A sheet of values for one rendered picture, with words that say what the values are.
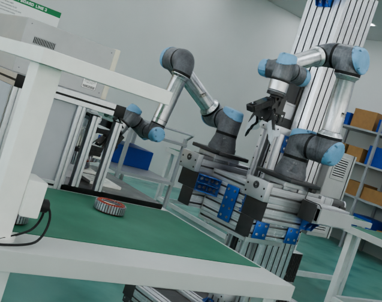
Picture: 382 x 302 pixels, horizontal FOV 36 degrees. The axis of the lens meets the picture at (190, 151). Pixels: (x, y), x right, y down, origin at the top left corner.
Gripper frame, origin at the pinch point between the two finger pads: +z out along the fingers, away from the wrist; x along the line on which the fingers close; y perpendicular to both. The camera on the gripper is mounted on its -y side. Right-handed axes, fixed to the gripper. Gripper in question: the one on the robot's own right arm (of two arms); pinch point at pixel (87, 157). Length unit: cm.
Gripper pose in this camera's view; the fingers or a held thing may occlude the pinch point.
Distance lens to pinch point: 294.1
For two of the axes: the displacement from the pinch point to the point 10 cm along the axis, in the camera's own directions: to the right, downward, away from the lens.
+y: 5.8, 6.3, 5.1
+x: -5.1, -2.0, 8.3
